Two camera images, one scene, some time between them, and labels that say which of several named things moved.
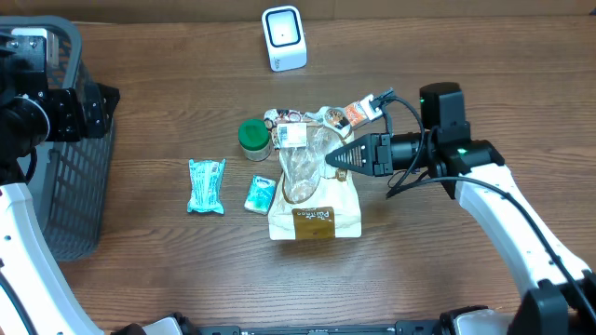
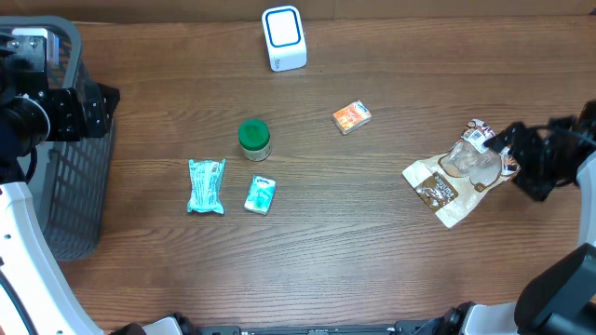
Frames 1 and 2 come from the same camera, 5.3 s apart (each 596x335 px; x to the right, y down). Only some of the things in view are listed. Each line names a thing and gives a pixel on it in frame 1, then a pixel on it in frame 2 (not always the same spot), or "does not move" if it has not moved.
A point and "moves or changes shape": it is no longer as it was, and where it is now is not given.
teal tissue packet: (260, 194) does not move
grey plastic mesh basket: (72, 180) does not move
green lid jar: (254, 139) does not move
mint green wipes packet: (206, 185) does not move
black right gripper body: (385, 154) to (545, 165)
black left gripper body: (60, 120) does not move
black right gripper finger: (357, 156) to (508, 137)
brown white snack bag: (310, 197) moves or changes shape
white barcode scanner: (285, 37) does not move
